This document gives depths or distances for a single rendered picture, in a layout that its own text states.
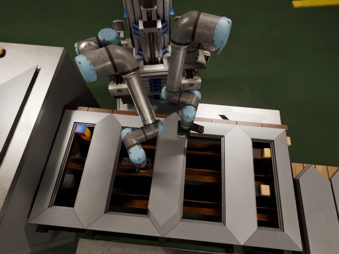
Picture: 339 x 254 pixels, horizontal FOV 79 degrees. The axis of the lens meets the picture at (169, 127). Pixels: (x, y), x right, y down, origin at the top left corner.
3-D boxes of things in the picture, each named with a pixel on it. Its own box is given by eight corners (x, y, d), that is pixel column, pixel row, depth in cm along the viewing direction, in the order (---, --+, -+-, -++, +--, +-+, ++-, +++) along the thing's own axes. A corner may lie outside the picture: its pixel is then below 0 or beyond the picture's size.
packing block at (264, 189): (267, 195, 132) (270, 195, 129) (259, 194, 133) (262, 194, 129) (266, 186, 135) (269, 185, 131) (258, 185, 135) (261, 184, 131)
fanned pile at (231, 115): (269, 130, 161) (271, 128, 157) (218, 126, 162) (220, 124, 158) (267, 116, 166) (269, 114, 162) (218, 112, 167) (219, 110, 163)
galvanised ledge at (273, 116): (280, 134, 163) (282, 133, 160) (118, 119, 166) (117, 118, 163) (277, 112, 171) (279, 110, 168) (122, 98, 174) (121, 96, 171)
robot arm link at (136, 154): (139, 141, 100) (147, 156, 97) (142, 148, 110) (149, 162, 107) (124, 148, 98) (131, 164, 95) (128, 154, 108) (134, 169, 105)
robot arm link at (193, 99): (183, 85, 115) (178, 102, 111) (203, 90, 114) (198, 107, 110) (182, 93, 122) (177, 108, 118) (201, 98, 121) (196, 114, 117)
